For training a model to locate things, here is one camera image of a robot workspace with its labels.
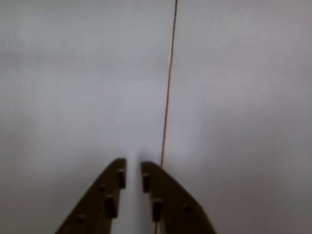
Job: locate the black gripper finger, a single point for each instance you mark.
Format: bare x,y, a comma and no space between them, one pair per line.
97,200
175,207

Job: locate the grey mat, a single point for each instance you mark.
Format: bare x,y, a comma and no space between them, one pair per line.
243,97
73,73

